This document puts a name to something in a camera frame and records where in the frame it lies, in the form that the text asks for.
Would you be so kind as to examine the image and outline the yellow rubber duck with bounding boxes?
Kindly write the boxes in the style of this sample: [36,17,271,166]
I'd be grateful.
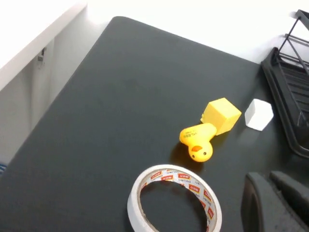
[179,122,217,162]

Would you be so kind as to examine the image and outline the metal wall bracket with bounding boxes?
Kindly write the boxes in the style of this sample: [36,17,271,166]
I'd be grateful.
[37,47,47,70]

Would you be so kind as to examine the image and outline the white foam cube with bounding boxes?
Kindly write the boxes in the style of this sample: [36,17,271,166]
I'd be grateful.
[244,98,274,131]

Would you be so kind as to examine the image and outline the white tape roll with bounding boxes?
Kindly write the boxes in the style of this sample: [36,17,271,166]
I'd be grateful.
[127,164,223,232]

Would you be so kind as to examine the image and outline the yellow foam cube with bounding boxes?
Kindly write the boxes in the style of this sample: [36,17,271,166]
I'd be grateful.
[200,97,242,136]

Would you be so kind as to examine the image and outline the black table mat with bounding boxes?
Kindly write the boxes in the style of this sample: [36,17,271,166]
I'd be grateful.
[0,15,309,232]

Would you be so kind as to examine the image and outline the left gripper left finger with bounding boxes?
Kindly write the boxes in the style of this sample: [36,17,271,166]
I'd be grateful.
[240,172,309,232]

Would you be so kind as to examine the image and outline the black wire dish rack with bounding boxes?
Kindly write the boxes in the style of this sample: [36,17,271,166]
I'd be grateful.
[260,9,309,159]

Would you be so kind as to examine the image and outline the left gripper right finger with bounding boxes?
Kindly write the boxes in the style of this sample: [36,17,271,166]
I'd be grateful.
[269,170,309,218]

